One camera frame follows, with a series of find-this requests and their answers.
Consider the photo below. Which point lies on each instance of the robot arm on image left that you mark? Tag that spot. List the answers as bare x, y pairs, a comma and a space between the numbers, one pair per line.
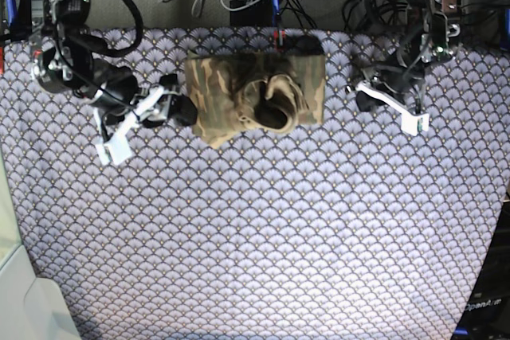
68, 58

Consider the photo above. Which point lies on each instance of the black OpenArm case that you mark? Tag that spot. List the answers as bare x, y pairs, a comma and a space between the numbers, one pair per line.
486, 314

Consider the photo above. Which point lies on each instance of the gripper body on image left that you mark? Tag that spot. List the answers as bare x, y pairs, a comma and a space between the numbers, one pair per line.
119, 99

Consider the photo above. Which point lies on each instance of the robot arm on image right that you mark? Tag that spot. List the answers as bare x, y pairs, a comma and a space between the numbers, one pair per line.
428, 33

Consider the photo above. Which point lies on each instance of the red and black clamp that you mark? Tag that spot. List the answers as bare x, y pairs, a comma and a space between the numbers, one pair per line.
279, 39

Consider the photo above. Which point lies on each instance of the white plastic bin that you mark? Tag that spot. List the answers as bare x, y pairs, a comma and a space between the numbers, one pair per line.
31, 307

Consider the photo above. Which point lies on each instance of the purple fan-pattern tablecloth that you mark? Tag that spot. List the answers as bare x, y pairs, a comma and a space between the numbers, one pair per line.
350, 229

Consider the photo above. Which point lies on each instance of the camouflage T-shirt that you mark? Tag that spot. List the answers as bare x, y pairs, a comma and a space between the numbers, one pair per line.
250, 91

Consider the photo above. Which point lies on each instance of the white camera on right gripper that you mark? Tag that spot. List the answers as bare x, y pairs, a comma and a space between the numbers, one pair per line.
115, 151

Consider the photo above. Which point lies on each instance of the black box under table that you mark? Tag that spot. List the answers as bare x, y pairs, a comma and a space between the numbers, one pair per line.
259, 15

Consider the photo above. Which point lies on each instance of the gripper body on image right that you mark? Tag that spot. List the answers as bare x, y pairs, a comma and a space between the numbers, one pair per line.
394, 81

